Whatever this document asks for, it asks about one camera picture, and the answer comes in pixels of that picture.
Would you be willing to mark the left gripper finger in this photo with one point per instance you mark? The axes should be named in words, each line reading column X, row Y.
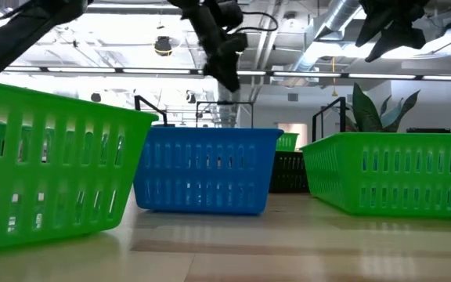
column 211, row 51
column 233, row 70

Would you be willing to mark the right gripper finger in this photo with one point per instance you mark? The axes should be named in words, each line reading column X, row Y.
column 374, row 29
column 403, row 37

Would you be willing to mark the blue slotted plastic basket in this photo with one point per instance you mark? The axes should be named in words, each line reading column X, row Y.
column 210, row 137

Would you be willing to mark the green slotted plastic basket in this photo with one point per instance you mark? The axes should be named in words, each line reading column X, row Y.
column 287, row 142
column 53, row 109
column 386, row 143

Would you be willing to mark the black slotted plastic basket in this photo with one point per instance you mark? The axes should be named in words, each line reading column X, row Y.
column 288, row 172

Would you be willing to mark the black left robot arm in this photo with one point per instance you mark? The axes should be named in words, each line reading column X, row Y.
column 14, row 35

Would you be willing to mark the black-framed wooden shelf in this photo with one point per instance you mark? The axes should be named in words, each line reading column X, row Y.
column 136, row 103

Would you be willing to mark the black yellow-banded ceiling device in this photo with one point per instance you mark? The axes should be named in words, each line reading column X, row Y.
column 163, row 45

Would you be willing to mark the small round black ceiling device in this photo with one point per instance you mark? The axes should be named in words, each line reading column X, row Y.
column 95, row 97
column 191, row 97

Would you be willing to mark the long ceiling light bar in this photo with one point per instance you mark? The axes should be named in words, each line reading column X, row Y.
column 155, row 71

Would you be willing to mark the green snake plant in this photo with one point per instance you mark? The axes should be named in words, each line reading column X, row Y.
column 366, row 113

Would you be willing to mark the black equipment rack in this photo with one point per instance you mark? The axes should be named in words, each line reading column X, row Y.
column 428, row 130

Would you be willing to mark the silver spiral air duct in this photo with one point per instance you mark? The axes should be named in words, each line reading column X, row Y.
column 339, row 15

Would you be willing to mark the grey wall vent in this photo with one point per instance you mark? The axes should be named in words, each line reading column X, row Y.
column 293, row 97

